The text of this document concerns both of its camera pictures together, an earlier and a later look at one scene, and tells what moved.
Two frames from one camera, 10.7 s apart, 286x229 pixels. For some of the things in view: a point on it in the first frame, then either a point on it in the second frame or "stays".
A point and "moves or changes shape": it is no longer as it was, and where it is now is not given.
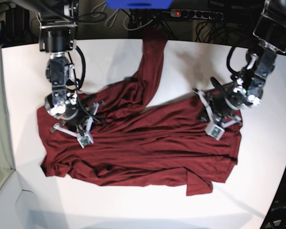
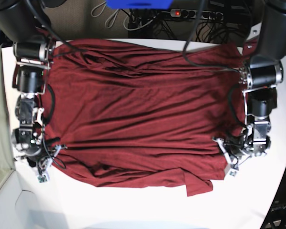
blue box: x=138 y=4 stays
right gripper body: x=223 y=109 to x=235 y=156
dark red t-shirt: x=132 y=143 moves or changes shape
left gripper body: x=78 y=124 to x=43 y=163
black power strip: x=198 y=14 stays
